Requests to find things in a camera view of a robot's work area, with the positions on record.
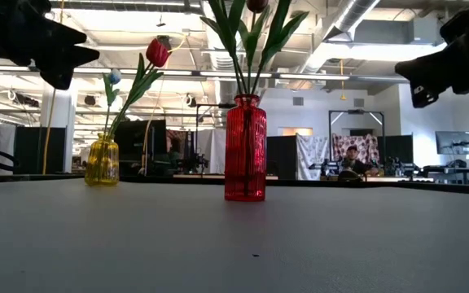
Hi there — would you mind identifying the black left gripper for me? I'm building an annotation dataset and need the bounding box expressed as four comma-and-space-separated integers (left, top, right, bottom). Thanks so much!
0, 0, 99, 90

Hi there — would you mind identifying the white artificial tulip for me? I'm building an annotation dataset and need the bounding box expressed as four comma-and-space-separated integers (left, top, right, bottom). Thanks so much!
102, 68, 122, 138

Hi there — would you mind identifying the yellow ribbed glass vase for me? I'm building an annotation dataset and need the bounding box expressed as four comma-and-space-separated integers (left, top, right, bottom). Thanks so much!
84, 132, 121, 187

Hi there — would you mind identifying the red ribbed glass vase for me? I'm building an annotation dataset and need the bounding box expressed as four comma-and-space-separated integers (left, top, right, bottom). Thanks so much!
223, 94, 268, 203

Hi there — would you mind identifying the dark computer monitor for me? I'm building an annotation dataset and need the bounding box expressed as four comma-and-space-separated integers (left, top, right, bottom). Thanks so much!
435, 130, 469, 155

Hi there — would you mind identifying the black partition panel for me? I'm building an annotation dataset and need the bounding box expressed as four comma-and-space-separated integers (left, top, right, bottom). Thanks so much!
265, 135, 299, 180
376, 133, 414, 176
13, 126, 67, 174
114, 119, 169, 176

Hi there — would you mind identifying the black ceiling fixture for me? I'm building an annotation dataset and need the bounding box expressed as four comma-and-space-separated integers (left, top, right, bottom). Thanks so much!
155, 35, 173, 54

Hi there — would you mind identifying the dark office desk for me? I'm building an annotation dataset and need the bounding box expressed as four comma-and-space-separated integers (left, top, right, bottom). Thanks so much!
419, 164, 469, 184

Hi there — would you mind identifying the floral patterned cloth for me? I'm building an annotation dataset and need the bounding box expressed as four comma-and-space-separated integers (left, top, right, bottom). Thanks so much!
331, 133, 381, 172

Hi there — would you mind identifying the person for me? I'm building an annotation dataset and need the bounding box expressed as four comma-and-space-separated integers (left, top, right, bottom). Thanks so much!
338, 144, 378, 177

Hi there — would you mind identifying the white patterned cloth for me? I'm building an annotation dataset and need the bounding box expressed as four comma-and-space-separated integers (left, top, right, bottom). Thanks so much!
296, 133, 331, 180

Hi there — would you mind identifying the yellow hanging cable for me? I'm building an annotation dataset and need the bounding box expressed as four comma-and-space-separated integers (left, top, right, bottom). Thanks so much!
41, 0, 65, 175

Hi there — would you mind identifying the silver ribbed air duct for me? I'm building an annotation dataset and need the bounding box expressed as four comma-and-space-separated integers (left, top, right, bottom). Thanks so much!
201, 0, 247, 105
299, 0, 382, 74

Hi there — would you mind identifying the black pipe frame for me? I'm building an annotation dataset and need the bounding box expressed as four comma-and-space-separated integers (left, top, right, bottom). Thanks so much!
327, 108, 385, 176

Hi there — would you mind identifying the long ceiling light rail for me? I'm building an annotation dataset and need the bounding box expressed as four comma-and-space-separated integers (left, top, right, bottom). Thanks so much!
0, 63, 469, 87

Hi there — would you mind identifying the black arched handle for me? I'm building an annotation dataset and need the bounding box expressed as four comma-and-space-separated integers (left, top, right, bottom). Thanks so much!
337, 169, 362, 183

